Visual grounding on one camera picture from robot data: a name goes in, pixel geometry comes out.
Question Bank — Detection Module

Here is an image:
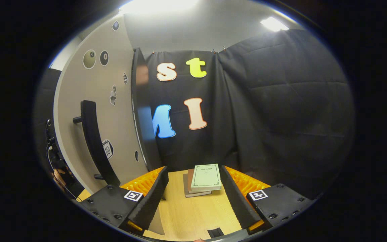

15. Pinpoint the brown book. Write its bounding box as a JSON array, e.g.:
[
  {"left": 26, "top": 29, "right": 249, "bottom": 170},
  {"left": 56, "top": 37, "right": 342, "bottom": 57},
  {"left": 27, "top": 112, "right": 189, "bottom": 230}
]
[{"left": 187, "top": 169, "right": 214, "bottom": 194}]

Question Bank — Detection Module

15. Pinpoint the small ceiling light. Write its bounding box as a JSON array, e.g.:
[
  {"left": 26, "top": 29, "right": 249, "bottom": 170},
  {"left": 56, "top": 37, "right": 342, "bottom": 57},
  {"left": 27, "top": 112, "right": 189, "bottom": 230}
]
[{"left": 260, "top": 17, "right": 290, "bottom": 32}]

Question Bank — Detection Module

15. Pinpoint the black backdrop cloth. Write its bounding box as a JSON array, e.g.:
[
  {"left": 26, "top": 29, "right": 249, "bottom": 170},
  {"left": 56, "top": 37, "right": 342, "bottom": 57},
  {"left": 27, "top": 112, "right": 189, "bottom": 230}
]
[{"left": 34, "top": 29, "right": 355, "bottom": 200}]

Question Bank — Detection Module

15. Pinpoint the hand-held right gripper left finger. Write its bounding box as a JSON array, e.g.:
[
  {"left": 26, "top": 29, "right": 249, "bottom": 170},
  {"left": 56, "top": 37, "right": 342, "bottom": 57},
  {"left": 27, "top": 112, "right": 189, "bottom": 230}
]
[{"left": 78, "top": 166, "right": 169, "bottom": 236}]

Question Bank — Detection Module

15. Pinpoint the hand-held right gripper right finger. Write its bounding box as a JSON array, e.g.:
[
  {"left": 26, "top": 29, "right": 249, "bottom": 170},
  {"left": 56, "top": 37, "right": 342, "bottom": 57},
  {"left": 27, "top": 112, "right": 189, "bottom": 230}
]
[{"left": 220, "top": 165, "right": 315, "bottom": 236}]

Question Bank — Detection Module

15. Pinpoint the green book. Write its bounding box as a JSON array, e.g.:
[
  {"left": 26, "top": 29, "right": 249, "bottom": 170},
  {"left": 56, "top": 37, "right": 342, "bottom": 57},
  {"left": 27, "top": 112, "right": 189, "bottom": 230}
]
[{"left": 190, "top": 164, "right": 222, "bottom": 192}]

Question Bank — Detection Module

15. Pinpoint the black cabinet door handle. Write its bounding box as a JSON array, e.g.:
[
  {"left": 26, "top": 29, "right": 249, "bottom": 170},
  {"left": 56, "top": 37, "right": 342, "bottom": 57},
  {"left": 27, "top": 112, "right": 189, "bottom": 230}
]
[{"left": 73, "top": 100, "right": 121, "bottom": 187}]

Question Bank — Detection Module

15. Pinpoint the large ceiling light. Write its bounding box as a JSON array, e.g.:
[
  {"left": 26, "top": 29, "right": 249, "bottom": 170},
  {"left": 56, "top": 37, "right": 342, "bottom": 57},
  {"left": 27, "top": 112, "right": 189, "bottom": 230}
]
[{"left": 120, "top": 0, "right": 199, "bottom": 14}]

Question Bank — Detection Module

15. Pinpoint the beige cabinet door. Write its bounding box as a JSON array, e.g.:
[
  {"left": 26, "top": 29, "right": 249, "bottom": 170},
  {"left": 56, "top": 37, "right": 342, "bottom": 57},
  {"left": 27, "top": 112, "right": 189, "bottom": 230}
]
[{"left": 53, "top": 13, "right": 165, "bottom": 236}]

